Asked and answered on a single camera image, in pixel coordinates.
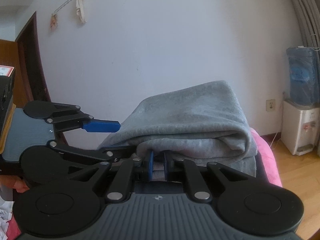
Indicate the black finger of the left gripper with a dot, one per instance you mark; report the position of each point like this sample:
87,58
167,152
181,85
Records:
101,126

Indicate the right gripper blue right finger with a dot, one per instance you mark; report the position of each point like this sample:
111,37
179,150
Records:
186,172

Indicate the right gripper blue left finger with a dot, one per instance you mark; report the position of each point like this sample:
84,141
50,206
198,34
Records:
130,171

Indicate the grey sweatpants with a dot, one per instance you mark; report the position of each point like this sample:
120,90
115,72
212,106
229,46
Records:
202,123

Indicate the person left hand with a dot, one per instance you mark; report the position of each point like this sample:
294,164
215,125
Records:
14,182

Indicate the white garment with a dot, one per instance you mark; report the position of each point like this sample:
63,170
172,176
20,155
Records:
5,217

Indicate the wooden door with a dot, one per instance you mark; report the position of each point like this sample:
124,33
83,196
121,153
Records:
24,55

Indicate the pink floral blanket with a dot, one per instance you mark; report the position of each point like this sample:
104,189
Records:
266,163

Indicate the white water dispenser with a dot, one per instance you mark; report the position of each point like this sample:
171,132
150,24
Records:
300,128

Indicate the blue water bottle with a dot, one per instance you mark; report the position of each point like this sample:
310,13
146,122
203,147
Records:
304,77

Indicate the beige curtain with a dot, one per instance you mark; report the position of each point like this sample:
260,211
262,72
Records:
307,12

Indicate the wall socket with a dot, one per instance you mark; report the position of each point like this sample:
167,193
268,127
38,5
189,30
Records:
270,105

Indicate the wall hook rack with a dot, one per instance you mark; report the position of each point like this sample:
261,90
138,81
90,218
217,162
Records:
73,9

